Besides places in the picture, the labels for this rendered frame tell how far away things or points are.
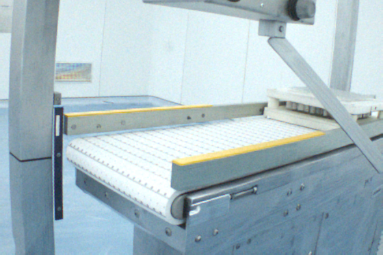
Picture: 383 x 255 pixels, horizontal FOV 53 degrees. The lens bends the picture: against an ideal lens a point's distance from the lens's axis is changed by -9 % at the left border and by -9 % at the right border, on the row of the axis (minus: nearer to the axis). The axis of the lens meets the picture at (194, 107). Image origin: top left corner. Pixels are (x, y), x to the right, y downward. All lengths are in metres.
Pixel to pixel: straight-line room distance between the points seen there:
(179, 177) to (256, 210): 0.18
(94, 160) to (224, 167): 0.20
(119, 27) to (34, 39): 5.45
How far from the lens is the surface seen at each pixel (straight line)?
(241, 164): 0.54
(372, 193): 1.25
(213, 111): 0.89
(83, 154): 0.64
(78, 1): 5.80
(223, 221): 0.56
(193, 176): 0.48
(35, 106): 0.67
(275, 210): 0.66
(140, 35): 6.28
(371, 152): 0.69
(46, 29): 0.66
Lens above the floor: 1.03
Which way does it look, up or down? 9 degrees down
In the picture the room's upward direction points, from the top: 5 degrees clockwise
